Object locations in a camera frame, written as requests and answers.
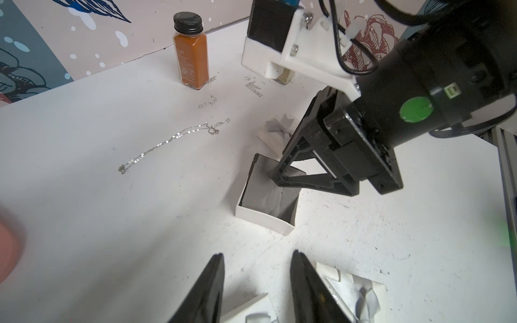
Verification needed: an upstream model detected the white jewelry box base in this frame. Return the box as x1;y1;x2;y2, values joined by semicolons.
235;153;307;237

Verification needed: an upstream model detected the thin silver necklace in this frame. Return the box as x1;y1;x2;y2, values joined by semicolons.
118;118;232;175

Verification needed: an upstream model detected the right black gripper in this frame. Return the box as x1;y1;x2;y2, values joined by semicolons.
271;87;403;196

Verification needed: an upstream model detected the white jewelry box lid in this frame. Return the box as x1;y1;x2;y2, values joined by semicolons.
257;114;300;158

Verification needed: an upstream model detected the pink tray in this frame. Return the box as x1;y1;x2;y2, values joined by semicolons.
0;220;22;283

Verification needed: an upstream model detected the orange spice jar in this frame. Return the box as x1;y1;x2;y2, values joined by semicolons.
173;12;209;90

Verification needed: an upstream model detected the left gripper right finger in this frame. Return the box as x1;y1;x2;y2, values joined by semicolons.
290;250;351;323

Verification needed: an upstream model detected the pale spice jar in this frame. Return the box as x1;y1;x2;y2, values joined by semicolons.
275;68;296;86

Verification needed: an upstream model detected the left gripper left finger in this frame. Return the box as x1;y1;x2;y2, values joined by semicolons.
169;253;225;323

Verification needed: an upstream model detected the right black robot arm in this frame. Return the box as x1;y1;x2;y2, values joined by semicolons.
271;1;516;196

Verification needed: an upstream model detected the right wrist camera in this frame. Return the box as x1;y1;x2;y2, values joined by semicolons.
242;1;361;101

